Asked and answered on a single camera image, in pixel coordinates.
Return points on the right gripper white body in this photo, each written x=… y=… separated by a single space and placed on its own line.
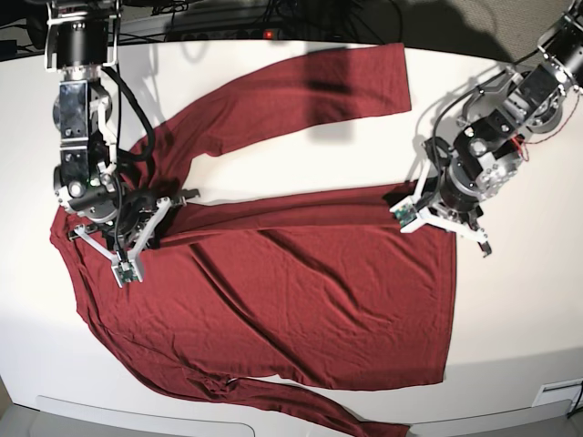
x=138 y=225

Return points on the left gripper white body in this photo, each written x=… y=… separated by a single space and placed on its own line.
x=442 y=196

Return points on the dark red long-sleeve shirt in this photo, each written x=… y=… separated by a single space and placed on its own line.
x=263 y=303

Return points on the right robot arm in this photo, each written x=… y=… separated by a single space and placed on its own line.
x=95 y=178

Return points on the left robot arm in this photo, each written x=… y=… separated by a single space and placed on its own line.
x=497 y=120

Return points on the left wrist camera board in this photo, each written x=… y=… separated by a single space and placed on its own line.
x=405 y=214

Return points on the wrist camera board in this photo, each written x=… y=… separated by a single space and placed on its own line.
x=125 y=273
x=405 y=214

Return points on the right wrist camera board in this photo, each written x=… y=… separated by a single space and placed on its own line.
x=125 y=273

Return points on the white power strip red switch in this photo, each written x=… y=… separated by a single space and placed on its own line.
x=223 y=34

